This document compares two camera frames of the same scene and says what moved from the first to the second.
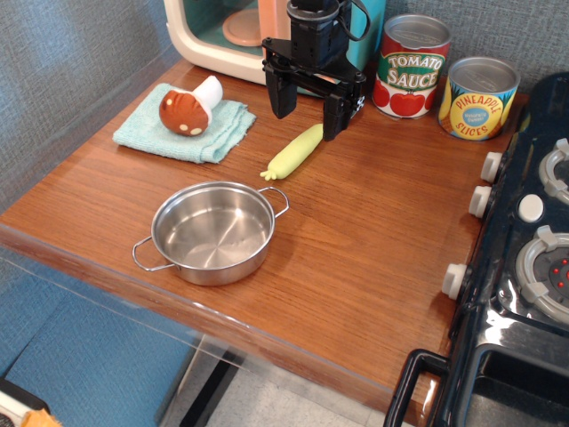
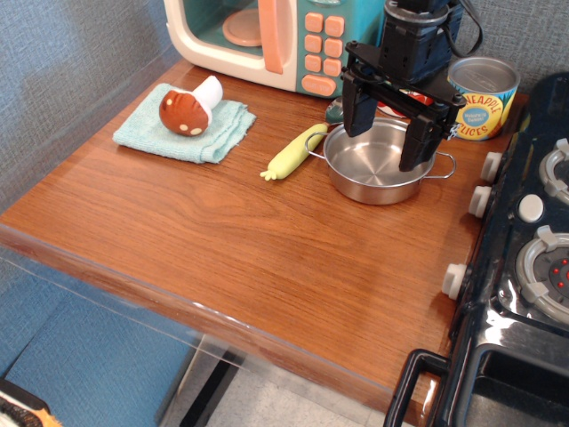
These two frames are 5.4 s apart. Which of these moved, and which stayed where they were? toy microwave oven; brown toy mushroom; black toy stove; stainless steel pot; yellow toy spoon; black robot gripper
Moved: black robot gripper; stainless steel pot
Stayed: brown toy mushroom; yellow toy spoon; toy microwave oven; black toy stove
